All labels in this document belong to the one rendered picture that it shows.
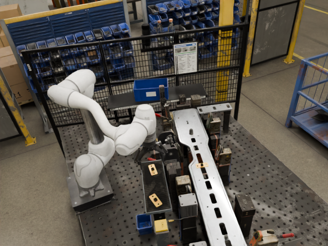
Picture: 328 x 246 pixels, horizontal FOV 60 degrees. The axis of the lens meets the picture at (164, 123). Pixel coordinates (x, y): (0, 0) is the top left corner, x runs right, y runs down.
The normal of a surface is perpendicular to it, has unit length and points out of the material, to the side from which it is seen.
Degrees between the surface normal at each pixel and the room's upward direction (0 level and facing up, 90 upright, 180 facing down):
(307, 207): 0
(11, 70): 88
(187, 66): 90
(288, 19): 91
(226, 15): 86
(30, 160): 0
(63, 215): 0
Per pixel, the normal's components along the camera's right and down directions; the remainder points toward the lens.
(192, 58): 0.15, 0.61
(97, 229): -0.07, -0.78
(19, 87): 0.50, 0.47
